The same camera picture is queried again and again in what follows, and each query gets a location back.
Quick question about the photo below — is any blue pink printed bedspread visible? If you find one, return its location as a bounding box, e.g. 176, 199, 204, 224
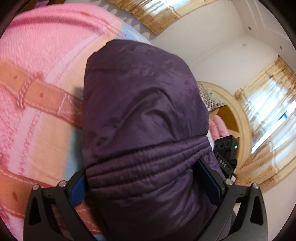
1, 4, 147, 240

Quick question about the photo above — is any dark purple padded jacket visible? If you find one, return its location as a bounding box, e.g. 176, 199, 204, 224
82, 40, 220, 240

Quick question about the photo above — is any grey patterned pillow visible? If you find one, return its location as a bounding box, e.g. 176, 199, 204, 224
197, 81, 227, 113

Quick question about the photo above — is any beige curtain side window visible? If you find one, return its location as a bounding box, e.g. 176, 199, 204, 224
235, 57, 295, 192

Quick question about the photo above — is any cream wooden headboard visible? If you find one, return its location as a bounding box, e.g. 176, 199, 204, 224
199, 81, 252, 170

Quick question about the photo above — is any beige curtain centre window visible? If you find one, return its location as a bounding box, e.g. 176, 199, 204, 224
108, 0, 215, 36

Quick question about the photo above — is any folded pink floral blanket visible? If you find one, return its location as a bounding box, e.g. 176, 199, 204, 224
209, 115, 230, 141

